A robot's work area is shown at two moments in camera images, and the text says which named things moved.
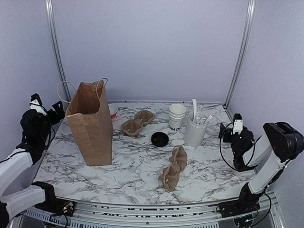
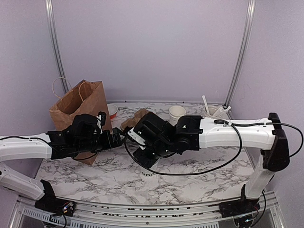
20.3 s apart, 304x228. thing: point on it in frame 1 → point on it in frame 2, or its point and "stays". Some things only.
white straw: x=194 y=105 → x=206 y=104
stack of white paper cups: x=176 y=113 stays
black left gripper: x=60 y=112 → x=109 y=143
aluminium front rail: x=268 y=214 stays
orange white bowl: x=113 y=110 stays
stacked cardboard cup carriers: x=132 y=127 stays
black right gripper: x=227 y=131 → x=146 y=161
